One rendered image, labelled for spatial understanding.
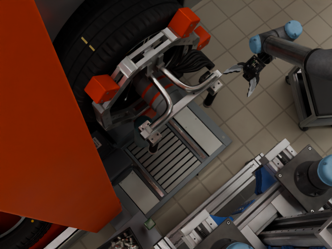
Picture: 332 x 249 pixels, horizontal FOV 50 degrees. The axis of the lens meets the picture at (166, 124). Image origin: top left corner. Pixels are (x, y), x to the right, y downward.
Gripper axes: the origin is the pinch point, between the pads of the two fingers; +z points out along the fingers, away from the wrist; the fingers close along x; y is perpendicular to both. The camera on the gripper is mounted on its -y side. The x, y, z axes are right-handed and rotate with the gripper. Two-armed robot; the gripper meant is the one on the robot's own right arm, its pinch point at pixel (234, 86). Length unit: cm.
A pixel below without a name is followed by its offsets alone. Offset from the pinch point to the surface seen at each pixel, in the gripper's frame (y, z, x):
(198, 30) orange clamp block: 0.2, -7.2, -29.7
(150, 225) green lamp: -16, 67, 18
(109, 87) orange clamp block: 25, 46, -29
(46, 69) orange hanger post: 117, 66, -4
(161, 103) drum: 4.3, 30.3, -15.6
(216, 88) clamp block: 8.9, 10.6, -3.8
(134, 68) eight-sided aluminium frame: 26, 34, -28
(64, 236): -43, 101, -7
